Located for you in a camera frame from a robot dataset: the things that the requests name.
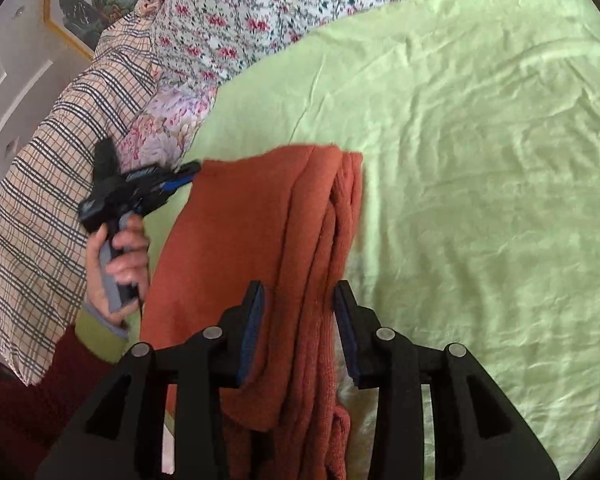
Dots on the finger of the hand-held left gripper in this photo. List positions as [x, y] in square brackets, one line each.
[172, 186]
[180, 169]

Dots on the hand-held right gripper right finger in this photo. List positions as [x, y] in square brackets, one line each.
[347, 345]

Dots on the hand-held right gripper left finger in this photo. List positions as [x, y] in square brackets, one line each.
[246, 350]

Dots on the orange knit sweater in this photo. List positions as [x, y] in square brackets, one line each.
[220, 240]

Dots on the person's left forearm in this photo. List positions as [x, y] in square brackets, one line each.
[30, 410]

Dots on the person's left hand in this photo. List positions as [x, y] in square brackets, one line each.
[130, 265]

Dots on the pastel floral pillow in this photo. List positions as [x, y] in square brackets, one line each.
[170, 120]

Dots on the plaid checked blanket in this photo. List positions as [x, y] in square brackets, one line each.
[40, 185]

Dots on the pink floral quilt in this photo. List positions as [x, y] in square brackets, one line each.
[260, 10]

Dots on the light green bed sheet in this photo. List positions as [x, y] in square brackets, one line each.
[480, 160]

